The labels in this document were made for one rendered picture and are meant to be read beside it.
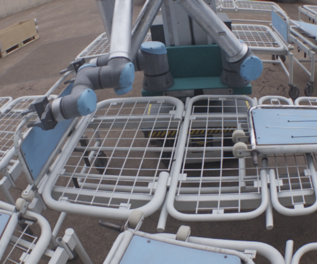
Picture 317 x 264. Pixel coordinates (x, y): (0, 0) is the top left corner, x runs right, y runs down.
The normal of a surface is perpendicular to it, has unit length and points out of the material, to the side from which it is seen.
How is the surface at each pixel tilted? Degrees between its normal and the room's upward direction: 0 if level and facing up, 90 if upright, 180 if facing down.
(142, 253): 7
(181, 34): 90
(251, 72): 94
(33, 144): 90
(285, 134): 5
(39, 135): 90
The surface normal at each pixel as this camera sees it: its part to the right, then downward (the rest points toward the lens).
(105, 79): -0.11, 0.47
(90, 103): 0.93, -0.07
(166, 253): 0.00, -0.82
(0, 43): 0.85, 0.18
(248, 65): 0.25, 0.56
